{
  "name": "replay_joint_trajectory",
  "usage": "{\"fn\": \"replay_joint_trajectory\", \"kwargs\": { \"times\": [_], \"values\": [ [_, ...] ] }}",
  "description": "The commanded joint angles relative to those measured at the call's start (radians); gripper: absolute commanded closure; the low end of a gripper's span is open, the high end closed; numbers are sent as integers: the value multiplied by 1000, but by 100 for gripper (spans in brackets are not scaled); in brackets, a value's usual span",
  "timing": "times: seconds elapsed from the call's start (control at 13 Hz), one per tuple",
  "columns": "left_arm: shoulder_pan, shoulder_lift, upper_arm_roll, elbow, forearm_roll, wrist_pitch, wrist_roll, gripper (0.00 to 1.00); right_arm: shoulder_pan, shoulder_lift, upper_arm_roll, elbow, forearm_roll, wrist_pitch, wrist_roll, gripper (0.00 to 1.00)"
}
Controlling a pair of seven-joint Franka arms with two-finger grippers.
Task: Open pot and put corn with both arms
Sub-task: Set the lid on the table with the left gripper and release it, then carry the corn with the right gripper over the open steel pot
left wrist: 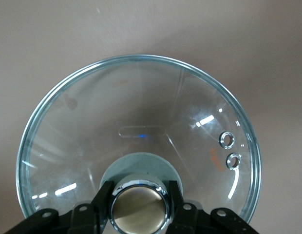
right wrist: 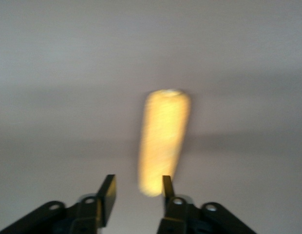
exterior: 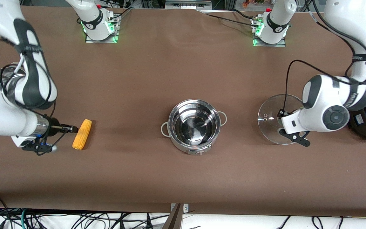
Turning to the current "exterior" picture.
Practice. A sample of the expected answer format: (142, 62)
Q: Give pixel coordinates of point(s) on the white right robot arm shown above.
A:
(2, 122)

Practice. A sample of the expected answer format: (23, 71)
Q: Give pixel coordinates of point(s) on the aluminium frame profile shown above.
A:
(187, 4)

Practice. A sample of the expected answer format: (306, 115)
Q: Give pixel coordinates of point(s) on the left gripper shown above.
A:
(279, 114)

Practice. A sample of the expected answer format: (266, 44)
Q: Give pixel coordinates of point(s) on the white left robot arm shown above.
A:
(326, 105)

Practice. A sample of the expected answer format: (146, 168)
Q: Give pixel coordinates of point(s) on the yellow corn cob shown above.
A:
(82, 134)

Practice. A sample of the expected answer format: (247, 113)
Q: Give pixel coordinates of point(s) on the metal table edge bracket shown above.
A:
(176, 219)

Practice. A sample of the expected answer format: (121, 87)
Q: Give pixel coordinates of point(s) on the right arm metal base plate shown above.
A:
(116, 30)

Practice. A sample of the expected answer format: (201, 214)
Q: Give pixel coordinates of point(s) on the brown table mat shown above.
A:
(183, 178)

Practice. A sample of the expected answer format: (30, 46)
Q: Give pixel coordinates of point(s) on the glass pot lid with knob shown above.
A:
(270, 114)

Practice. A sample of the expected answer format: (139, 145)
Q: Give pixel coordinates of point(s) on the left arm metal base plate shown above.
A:
(270, 45)

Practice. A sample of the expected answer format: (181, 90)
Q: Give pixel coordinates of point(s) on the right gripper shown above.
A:
(54, 123)

